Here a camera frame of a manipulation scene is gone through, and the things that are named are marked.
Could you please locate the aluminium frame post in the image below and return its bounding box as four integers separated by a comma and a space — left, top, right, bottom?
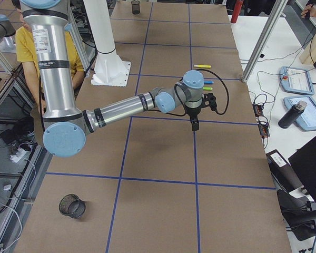
241, 0, 295, 83

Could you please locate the white power strip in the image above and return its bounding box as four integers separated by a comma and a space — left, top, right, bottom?
9, 148, 27, 163

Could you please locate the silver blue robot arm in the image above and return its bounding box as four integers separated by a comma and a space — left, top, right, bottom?
0, 14, 16, 53
21, 1, 217, 157

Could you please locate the black mesh cup left side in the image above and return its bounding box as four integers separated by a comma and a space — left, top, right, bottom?
131, 0, 140, 15

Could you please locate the blue teach pendant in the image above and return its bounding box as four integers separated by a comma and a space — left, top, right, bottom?
279, 66, 314, 95
283, 95, 316, 131

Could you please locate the brown paper table cover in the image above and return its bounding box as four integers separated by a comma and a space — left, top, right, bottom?
15, 2, 291, 252

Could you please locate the orange electronics board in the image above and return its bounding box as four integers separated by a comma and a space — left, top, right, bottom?
252, 103, 270, 139

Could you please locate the yellow highlighter marker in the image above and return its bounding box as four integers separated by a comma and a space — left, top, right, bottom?
193, 64, 212, 69

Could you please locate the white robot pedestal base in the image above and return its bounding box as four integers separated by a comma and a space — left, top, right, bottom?
84, 0, 131, 87

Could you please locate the black mesh cup right side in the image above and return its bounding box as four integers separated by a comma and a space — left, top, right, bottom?
58, 194, 86, 219

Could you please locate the blue teach pendant near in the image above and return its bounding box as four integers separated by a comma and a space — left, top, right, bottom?
283, 95, 316, 131

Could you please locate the black mesh cup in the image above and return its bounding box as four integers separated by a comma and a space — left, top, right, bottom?
131, 0, 140, 15
58, 194, 86, 219

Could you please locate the black monitor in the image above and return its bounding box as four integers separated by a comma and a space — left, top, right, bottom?
289, 136, 316, 202

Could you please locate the black water bottle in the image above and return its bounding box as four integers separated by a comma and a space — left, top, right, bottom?
278, 101, 308, 129

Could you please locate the person in yellow shirt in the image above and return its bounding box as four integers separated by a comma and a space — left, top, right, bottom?
12, 1, 85, 115

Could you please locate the blue teach pendant far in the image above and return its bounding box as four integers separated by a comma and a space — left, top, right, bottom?
279, 66, 314, 95

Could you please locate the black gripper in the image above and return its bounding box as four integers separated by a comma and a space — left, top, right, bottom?
185, 93, 216, 131

